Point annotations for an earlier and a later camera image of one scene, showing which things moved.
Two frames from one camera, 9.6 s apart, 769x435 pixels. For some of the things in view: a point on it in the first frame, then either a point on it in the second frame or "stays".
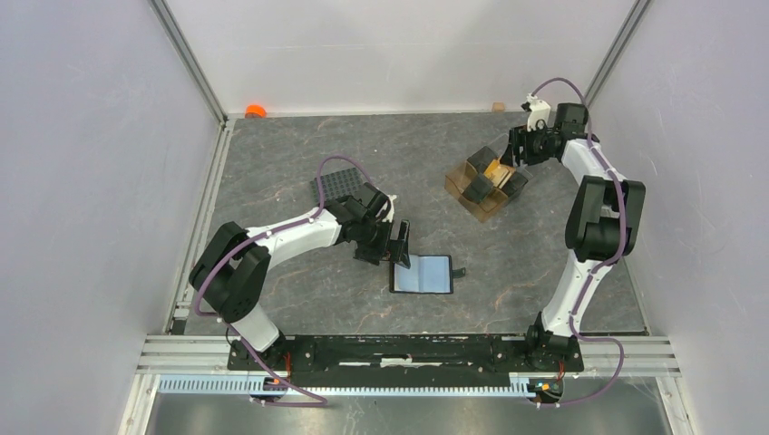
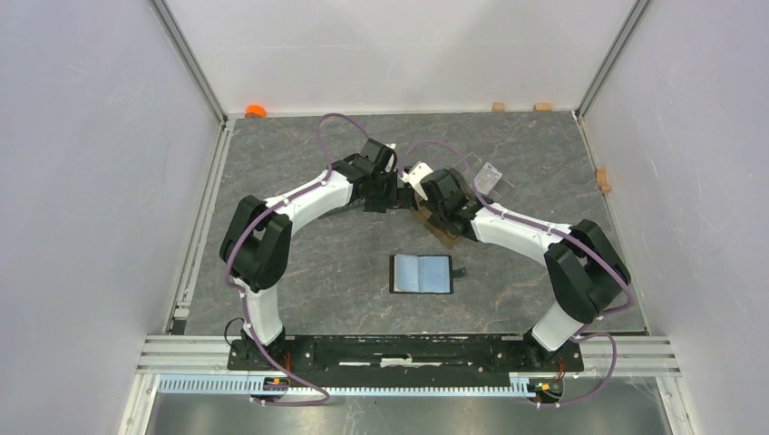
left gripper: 374,255 → 402,198
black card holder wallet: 427,274 stays
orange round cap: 255,111 stays
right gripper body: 533,145 → 425,202
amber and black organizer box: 484,184 → 451,227
